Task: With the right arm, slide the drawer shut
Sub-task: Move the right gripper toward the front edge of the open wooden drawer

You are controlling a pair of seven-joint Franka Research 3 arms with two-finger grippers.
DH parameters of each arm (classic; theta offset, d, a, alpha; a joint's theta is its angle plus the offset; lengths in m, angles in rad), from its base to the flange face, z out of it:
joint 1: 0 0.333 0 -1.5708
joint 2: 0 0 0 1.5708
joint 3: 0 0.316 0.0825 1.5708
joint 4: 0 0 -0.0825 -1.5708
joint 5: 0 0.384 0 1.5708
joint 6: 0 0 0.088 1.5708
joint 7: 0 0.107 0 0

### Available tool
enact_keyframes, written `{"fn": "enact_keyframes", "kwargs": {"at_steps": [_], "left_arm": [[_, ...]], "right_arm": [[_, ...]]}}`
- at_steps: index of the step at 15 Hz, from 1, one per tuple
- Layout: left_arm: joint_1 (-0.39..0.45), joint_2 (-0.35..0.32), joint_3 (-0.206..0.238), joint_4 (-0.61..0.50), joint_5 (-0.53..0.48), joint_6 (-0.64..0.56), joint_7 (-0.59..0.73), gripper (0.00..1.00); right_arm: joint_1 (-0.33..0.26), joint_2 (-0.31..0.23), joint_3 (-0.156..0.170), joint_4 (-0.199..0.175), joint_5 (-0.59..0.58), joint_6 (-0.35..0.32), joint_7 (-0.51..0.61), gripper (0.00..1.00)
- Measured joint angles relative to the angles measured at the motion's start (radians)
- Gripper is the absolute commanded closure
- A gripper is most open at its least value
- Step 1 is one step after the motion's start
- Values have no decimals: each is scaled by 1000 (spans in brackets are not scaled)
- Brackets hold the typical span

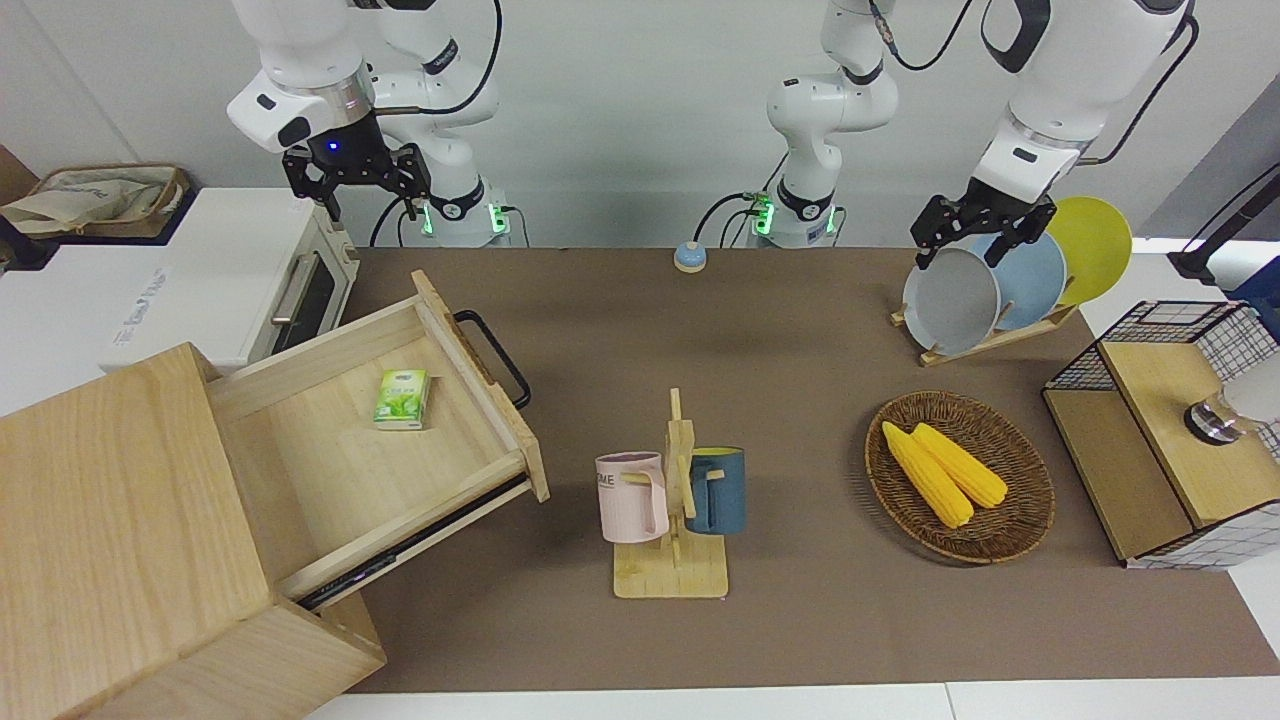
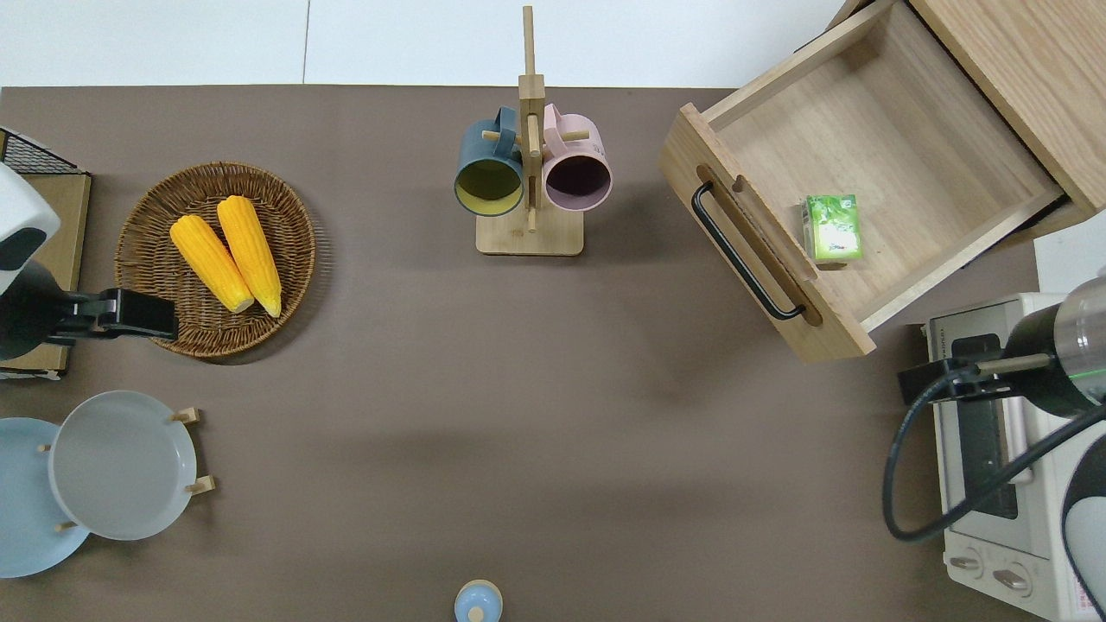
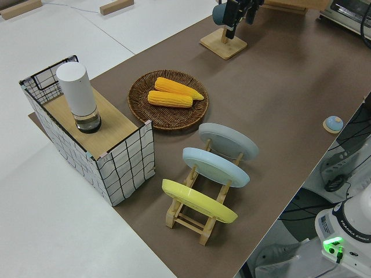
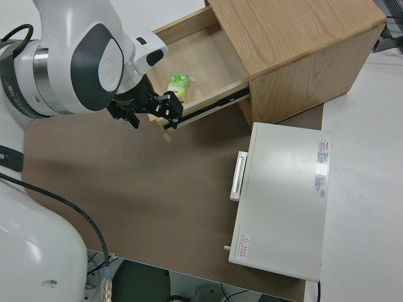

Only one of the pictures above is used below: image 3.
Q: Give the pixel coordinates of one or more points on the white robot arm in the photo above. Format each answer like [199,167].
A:
[347,223]

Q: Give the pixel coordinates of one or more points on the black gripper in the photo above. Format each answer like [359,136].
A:
[243,2]

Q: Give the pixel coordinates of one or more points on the light blue plate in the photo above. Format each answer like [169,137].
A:
[214,168]

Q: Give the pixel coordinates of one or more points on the dark blue mug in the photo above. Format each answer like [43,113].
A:
[218,14]

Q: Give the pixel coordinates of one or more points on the white cylinder with clear base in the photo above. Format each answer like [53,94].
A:
[76,89]

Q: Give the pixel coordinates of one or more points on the brown table mat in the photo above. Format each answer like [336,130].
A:
[275,87]

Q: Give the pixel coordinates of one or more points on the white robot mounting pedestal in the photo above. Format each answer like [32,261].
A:
[275,260]

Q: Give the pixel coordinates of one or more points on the yellow corn cob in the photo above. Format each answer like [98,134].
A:
[171,85]
[168,99]

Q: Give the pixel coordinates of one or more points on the white power strip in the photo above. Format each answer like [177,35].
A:
[333,168]

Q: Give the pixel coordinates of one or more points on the wooden block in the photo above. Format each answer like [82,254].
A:
[17,10]
[116,7]

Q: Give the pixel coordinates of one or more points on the beige toaster oven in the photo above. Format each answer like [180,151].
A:
[342,11]

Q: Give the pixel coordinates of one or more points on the wooden mug tree stand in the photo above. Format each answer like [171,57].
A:
[223,47]

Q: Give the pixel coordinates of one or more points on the black power plug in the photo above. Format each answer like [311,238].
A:
[334,184]

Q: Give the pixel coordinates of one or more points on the yellow plate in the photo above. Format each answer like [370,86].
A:
[197,199]

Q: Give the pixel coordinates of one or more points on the wooden cabinet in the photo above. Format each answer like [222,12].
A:
[290,3]

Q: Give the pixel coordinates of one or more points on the grey plate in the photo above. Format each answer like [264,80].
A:
[232,142]

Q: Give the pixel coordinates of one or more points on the wooden plate rack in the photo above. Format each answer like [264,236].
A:
[188,224]

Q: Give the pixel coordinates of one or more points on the round brown wicker basket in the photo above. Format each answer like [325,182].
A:
[174,121]

